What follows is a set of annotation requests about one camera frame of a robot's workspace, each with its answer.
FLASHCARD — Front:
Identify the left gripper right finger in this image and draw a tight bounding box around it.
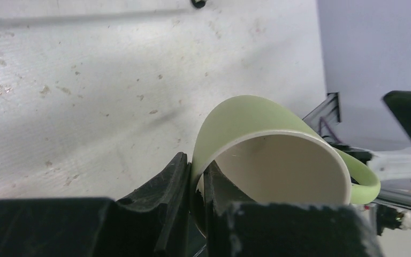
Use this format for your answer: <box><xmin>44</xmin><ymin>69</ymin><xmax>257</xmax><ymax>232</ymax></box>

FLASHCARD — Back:
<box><xmin>203</xmin><ymin>162</ymin><xmax>383</xmax><ymax>256</ymax></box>

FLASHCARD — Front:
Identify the green handled cream mug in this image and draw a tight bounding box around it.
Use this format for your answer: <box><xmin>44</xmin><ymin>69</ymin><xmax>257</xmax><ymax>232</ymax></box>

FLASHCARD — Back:
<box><xmin>190</xmin><ymin>95</ymin><xmax>380</xmax><ymax>233</ymax></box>

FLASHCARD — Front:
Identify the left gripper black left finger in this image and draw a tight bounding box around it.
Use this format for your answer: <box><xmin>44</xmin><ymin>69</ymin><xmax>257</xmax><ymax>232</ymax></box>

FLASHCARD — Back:
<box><xmin>0</xmin><ymin>152</ymin><xmax>191</xmax><ymax>256</ymax></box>

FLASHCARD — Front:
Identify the stainless steel dish rack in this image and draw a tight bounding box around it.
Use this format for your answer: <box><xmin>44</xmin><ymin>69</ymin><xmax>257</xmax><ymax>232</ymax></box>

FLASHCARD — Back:
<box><xmin>191</xmin><ymin>0</ymin><xmax>207</xmax><ymax>9</ymax></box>

